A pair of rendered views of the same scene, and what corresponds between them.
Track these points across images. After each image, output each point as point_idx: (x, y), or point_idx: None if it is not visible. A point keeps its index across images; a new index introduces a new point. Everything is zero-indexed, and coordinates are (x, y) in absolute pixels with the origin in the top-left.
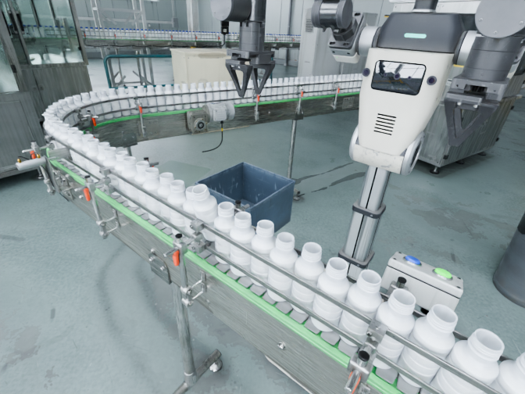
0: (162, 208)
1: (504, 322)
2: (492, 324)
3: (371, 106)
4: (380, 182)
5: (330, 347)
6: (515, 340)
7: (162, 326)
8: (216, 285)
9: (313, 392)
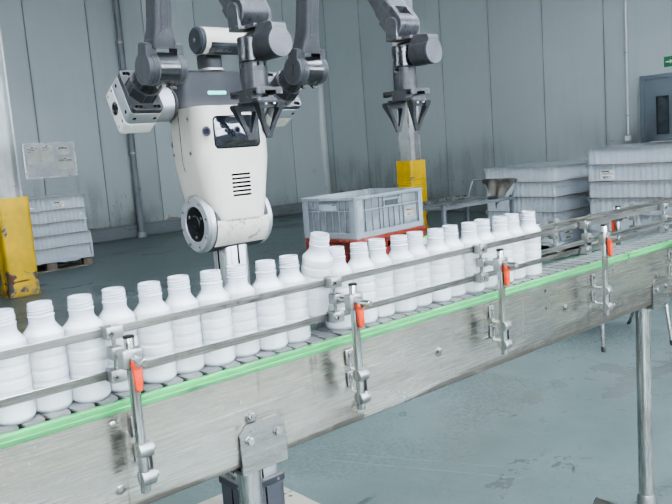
0: (249, 319)
1: (294, 455)
2: (293, 463)
3: (222, 168)
4: (246, 262)
5: (464, 300)
6: (320, 457)
7: None
8: (366, 353)
9: (468, 373)
